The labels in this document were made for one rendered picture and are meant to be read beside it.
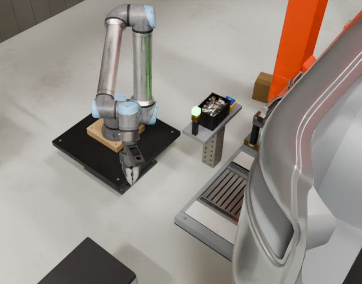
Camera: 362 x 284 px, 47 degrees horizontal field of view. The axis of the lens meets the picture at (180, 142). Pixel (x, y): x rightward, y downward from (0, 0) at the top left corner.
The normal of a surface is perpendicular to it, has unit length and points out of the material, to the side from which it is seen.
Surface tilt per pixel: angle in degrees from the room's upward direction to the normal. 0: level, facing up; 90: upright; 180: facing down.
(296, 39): 90
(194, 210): 0
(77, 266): 0
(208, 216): 0
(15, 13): 90
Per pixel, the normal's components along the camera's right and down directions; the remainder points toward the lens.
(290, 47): -0.62, 0.56
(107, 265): 0.01, -0.70
